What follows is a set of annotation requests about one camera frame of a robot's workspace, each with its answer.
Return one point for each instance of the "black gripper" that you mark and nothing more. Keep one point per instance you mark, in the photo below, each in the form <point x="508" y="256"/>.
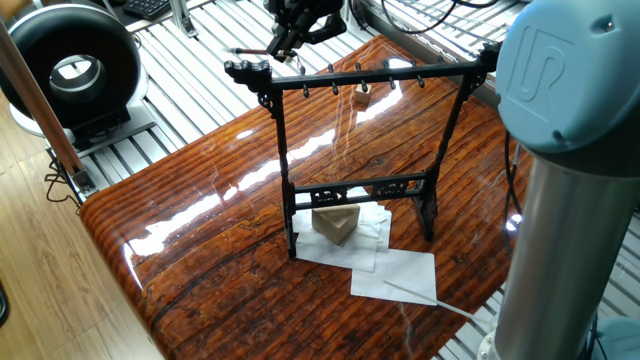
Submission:
<point x="306" y="10"/>

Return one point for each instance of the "thin calligraphy brush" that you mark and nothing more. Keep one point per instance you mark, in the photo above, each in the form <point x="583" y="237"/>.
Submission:
<point x="248" y="52"/>

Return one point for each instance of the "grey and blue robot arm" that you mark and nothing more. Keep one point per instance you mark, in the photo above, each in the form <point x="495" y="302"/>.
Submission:
<point x="570" y="130"/>

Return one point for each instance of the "black metal pen rack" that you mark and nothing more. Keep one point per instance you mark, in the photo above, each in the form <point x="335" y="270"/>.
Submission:
<point x="355" y="188"/>

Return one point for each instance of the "small wooden cube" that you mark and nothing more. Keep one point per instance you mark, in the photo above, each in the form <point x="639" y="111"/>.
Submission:
<point x="362" y="97"/>

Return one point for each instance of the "black keyboard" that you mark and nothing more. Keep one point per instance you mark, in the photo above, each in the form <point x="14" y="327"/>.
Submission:
<point x="150" y="8"/>

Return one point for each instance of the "large wooden block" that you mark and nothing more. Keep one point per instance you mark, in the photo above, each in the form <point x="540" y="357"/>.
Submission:
<point x="336" y="222"/>

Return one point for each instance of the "white paper sheet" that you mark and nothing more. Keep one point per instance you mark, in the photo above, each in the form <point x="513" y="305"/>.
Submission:
<point x="378" y="225"/>
<point x="400" y="278"/>
<point x="305" y="240"/>

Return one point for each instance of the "brown wooden pole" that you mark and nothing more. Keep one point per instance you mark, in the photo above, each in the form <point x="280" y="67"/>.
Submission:
<point x="40" y="100"/>

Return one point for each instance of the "black round duct fan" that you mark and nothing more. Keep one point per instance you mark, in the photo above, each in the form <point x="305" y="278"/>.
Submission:
<point x="30" y="50"/>

